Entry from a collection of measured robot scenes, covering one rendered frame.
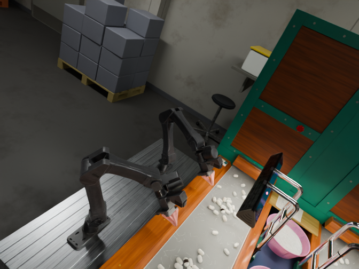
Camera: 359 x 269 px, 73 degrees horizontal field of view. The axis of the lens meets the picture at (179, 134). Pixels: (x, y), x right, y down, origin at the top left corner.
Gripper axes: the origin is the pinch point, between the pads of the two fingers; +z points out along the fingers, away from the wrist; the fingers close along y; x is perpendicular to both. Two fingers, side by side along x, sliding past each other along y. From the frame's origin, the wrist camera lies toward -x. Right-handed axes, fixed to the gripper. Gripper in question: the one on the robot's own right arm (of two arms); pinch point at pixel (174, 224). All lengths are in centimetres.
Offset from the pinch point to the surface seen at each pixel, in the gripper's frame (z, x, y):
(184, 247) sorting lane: 14.0, 3.3, 3.1
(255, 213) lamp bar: 2.3, -33.4, 8.7
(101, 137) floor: -47, 152, 98
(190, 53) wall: -113, 97, 265
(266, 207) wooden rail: 32, -15, 64
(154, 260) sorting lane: 9.1, 7.5, -11.8
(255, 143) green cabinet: -4, -14, 86
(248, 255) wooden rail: 32.5, -15.6, 21.7
